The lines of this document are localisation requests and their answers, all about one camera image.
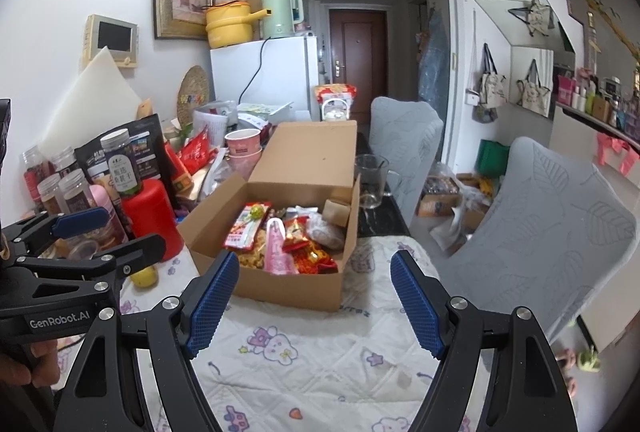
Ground yellow round object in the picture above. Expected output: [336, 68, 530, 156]
[129, 262, 161, 289]

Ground red white snack packet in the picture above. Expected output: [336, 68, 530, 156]
[223, 202, 272, 253]

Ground white foam board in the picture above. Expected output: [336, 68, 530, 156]
[37, 46, 144, 157]

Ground yellow pot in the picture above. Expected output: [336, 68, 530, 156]
[205, 2, 274, 50]

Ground green slipper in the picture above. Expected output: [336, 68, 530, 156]
[577, 346, 602, 373]

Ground brown door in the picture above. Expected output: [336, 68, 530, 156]
[328, 8, 389, 93]

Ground dark jar with white lid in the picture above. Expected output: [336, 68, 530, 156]
[99, 128, 147, 199]

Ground black snack bag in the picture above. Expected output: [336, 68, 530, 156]
[75, 113, 171, 213]

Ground pink bottle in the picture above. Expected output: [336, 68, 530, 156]
[90, 184, 129, 240]

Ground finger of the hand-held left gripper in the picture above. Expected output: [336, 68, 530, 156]
[15, 234, 166, 297]
[0, 207, 110, 263]

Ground red foil bag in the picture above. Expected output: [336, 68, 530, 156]
[177, 126, 217, 169]

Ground green bag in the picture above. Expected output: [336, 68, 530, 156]
[476, 139, 512, 179]

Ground clear noodle snack packet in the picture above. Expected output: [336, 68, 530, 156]
[236, 232, 267, 270]

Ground green yellow lollipop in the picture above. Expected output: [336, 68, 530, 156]
[240, 206, 265, 233]

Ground canvas tote bag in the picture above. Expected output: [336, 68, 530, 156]
[472, 43, 509, 123]

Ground glass measuring cup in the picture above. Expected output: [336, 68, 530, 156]
[353, 154, 402, 211]

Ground wall intercom panel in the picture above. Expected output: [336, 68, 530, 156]
[83, 14, 139, 69]

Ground red yellow snack bag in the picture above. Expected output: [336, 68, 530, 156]
[314, 83, 360, 105]

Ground star-shaped hanging bag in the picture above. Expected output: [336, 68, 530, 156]
[509, 0, 557, 38]

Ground white printed paper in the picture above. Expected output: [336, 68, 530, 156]
[194, 109, 227, 149]

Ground printed white tablecloth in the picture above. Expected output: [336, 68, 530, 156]
[117, 237, 483, 432]

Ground white fridge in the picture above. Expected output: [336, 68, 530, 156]
[210, 36, 320, 115]

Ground clear plastic jar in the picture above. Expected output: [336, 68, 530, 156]
[50, 147, 77, 176]

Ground pink paper cup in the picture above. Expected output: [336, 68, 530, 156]
[227, 151, 264, 180]
[224, 128, 262, 157]

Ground round woven mat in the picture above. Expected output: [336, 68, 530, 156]
[180, 66, 211, 123]

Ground cardboard box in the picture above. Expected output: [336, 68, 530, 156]
[178, 121, 362, 313]

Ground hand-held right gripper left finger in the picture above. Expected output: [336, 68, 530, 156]
[60, 251, 241, 432]

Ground green white printed box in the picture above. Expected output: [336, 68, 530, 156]
[237, 102, 282, 123]

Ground row of cosmetic bottles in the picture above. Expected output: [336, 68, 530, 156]
[557, 64, 640, 137]

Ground pink cone-shaped snack packet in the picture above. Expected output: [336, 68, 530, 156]
[263, 218, 297, 275]

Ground small gold box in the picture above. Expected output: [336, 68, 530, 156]
[322, 198, 352, 229]

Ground tall clear bottle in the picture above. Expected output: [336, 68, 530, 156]
[585, 12, 600, 73]

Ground green electric kettle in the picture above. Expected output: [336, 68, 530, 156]
[258, 0, 305, 40]

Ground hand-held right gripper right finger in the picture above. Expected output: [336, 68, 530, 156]
[390, 250, 579, 432]

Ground clear jar red contents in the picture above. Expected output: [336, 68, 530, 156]
[21, 147, 57, 203]

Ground blue plastic garment cover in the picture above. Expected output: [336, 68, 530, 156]
[417, 9, 452, 106]

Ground small cardboard carton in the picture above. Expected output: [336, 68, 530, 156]
[417, 177, 464, 219]

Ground person's left hand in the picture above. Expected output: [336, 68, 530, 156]
[0, 341, 62, 389]

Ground grey leaf-pattern chair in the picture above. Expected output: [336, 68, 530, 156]
[434, 137, 637, 345]
[370, 96, 445, 229]

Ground black power cable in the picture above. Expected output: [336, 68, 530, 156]
[237, 39, 269, 105]

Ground red plastic canister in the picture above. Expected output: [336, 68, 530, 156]
[121, 178, 185, 261]

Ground pink ribbon bow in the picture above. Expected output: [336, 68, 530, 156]
[596, 133, 640, 176]

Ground clear jar brown contents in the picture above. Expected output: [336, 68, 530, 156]
[36, 174, 64, 216]
[58, 169, 99, 214]

